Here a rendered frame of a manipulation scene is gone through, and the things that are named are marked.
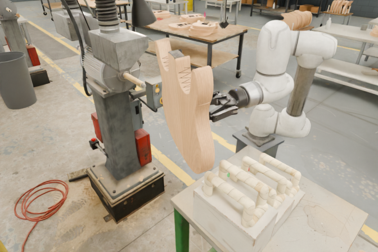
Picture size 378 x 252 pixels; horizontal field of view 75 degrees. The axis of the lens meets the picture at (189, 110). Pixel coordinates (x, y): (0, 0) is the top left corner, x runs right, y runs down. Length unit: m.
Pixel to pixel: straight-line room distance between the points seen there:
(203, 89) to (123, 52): 0.67
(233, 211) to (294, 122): 0.96
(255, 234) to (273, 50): 0.59
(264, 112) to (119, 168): 1.21
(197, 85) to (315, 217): 0.84
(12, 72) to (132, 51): 3.01
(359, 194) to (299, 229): 1.74
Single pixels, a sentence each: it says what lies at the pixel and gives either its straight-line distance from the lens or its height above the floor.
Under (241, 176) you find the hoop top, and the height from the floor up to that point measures 1.21.
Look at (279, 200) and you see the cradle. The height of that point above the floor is 1.06.
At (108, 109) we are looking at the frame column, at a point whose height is 0.95.
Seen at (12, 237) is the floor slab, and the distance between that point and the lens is 2.56.
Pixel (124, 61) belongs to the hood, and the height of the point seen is 1.44.
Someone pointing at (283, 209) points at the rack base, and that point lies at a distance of 1.08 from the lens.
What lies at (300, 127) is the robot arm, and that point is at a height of 0.90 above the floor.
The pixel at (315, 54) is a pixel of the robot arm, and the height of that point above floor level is 1.43.
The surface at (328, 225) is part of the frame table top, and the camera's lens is 1.23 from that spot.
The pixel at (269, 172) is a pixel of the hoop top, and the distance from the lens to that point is 1.05.
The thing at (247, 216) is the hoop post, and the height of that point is 1.16.
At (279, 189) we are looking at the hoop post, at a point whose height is 1.08.
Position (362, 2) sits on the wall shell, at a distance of 12.13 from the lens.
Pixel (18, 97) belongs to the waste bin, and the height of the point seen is 0.18.
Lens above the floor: 1.84
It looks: 31 degrees down
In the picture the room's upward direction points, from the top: straight up
